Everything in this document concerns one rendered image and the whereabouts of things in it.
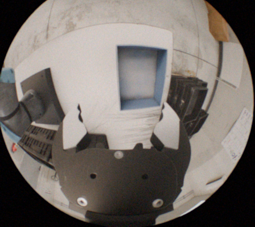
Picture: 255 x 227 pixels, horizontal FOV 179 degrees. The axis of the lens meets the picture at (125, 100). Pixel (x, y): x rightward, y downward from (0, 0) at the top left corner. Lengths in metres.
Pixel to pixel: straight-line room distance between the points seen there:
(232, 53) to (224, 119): 1.64
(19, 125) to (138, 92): 0.48
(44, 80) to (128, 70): 0.33
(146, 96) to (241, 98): 2.47
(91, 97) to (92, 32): 0.25
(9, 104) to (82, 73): 0.30
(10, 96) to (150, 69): 0.49
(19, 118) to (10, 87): 0.11
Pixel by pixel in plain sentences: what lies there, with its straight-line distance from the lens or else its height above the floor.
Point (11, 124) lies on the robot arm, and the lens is 0.37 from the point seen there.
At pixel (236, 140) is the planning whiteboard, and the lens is 2.82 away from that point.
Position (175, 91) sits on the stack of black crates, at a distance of 0.89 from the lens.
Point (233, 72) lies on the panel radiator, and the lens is 2.51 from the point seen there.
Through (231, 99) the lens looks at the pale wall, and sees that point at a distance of 2.63.
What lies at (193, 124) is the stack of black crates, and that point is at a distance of 1.30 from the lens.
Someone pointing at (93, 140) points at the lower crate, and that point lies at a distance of 0.45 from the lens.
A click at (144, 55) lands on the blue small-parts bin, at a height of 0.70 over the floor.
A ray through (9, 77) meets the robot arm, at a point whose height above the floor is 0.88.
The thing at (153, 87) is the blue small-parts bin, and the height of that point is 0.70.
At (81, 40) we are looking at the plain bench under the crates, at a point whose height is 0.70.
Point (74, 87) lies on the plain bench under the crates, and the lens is 0.34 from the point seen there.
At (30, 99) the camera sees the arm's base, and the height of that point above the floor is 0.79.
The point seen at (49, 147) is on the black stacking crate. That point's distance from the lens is 0.55.
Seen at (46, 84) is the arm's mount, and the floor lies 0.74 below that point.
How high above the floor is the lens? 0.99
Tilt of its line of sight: 60 degrees down
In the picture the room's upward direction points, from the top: 165 degrees clockwise
